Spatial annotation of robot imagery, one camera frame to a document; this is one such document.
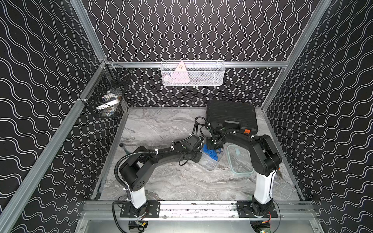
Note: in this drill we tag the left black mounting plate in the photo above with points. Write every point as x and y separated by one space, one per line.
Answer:
149 209

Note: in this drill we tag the black wire mesh basket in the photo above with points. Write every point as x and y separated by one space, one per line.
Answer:
113 77

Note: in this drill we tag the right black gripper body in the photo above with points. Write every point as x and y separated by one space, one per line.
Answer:
212 143

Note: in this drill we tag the white items in black basket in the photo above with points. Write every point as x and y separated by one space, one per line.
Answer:
110 102

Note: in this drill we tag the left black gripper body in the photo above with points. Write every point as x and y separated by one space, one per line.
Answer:
196 156

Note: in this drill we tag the white wire wall basket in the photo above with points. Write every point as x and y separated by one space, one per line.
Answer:
201 73

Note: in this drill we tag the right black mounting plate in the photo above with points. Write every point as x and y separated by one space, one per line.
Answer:
249 209

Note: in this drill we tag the clear green-rimmed box lid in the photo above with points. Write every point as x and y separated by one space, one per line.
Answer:
239 160

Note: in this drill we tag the black plastic tool case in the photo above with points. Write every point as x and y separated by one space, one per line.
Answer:
224 115

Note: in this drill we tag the blue cleaning cloth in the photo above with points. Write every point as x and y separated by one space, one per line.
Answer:
214 154

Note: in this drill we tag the pink triangular card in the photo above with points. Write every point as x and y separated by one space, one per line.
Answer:
180 75

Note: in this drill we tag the black mounting plate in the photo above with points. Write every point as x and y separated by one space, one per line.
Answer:
149 209
249 209

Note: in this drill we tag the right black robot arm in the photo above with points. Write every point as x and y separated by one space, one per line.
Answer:
265 158

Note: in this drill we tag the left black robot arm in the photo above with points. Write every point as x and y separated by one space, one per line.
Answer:
134 170

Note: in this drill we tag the clear plastic lunch box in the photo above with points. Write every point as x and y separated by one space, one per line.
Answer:
208 164

